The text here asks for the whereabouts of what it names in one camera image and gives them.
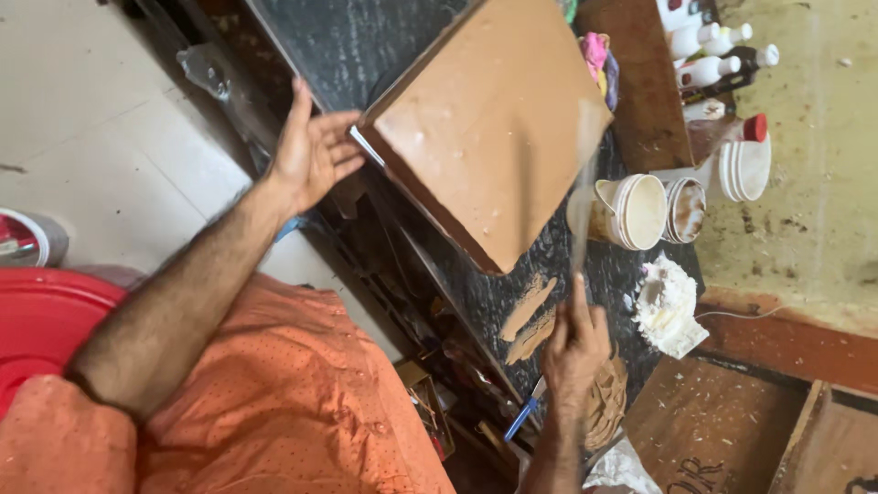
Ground person's right hand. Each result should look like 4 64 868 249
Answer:
541 272 613 414

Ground person's left hand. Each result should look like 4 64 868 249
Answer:
264 75 368 218

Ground silver cake board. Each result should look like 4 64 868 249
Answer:
348 125 496 277

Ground white cream lump on paper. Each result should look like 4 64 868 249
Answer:
631 252 712 362

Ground brown frosting heap on paper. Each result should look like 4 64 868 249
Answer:
583 349 629 454

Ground white bowls with beige cream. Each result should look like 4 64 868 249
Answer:
567 173 669 252

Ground white bowls with chocolate smears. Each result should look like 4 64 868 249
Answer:
661 177 708 245

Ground cluttered shelf under counter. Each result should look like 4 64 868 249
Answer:
302 170 544 494

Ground white plastic bag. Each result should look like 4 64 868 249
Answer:
582 435 664 494

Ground square brown frosted cake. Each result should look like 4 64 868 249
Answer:
357 0 615 277

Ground stack of clean white bowls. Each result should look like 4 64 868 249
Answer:
707 133 773 204

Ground brown wooden board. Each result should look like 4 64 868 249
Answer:
573 0 695 174

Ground bottle with red cap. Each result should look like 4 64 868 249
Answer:
686 113 768 166

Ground colourful cloth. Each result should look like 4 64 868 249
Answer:
578 32 621 113

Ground white squeeze bottle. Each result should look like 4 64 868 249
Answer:
702 23 754 58
675 55 742 91
669 22 722 62

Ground dark bottle with white cap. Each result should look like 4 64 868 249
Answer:
682 44 781 105

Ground small brown carton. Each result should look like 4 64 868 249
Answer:
767 379 878 494

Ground person's orange shirt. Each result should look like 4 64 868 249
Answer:
0 271 458 494

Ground clear plastic bag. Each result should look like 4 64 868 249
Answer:
176 43 278 141

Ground red plastic tub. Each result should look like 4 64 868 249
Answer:
0 267 128 419

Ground white and red bucket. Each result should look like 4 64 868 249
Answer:
0 208 70 269

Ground blue handled scraper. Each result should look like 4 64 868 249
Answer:
503 375 548 443

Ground white cable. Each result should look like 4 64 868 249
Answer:
696 305 791 322

